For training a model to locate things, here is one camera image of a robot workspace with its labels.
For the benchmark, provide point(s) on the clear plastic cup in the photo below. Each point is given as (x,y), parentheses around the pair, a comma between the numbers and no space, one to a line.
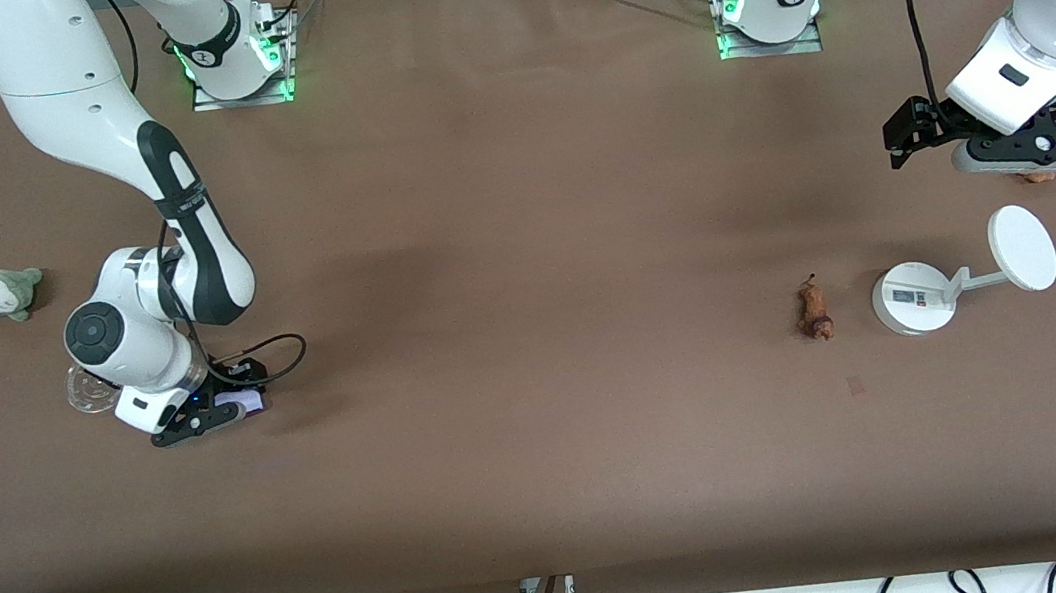
(87,396)

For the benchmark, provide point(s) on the grey plush toy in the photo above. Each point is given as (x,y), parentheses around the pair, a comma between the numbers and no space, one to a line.
(4,293)

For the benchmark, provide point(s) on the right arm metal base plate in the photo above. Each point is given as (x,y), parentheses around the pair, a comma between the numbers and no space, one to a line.
(247,97)

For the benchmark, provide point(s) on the brown paper table cover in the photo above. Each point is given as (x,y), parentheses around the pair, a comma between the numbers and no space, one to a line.
(548,455)

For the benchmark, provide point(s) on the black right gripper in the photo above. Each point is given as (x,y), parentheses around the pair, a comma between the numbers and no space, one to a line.
(229,377)

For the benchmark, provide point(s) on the brown lion statue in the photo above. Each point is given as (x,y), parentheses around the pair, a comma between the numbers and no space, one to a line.
(813,307)

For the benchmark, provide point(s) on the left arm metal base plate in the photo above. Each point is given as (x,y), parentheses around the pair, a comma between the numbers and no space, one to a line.
(770,49)

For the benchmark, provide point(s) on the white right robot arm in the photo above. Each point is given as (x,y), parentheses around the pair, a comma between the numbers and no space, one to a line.
(58,82)

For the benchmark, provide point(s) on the white round desk lamp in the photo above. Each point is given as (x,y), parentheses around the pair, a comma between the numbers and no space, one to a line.
(913,298)

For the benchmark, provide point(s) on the lilac phone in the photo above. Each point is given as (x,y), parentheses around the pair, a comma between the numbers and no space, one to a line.
(247,400)

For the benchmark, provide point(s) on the small brown plush toy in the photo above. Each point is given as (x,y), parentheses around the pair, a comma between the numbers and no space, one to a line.
(1039,175)

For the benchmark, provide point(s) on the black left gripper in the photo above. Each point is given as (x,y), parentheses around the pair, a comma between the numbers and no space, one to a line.
(930,124)

